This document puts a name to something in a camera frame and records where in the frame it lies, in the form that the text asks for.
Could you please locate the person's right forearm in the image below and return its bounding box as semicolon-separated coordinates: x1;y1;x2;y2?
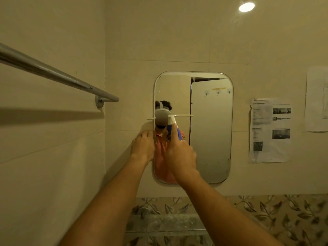
177;170;283;246

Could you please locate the rounded rectangular wall mirror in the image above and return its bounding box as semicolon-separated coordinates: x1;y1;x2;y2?
153;71;234;185

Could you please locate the white squeegee with blue handle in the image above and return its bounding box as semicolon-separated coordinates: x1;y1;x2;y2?
148;114;195;141

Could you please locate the glass wall shelf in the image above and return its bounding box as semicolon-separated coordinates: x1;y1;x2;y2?
124;213;214;237

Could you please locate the printed paper notice with photos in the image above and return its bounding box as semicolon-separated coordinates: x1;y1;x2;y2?
249;98;292;164

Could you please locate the chrome towel bar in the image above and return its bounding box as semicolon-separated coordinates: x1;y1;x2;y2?
0;42;120;109

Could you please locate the person's left forearm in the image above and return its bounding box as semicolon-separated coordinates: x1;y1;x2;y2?
58;155;149;246

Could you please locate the person's left hand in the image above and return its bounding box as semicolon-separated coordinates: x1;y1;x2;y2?
130;131;156;165

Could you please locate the person's right hand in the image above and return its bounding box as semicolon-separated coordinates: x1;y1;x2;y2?
164;123;197;179

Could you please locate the plain white paper sheet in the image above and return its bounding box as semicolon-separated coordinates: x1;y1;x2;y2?
305;66;328;132

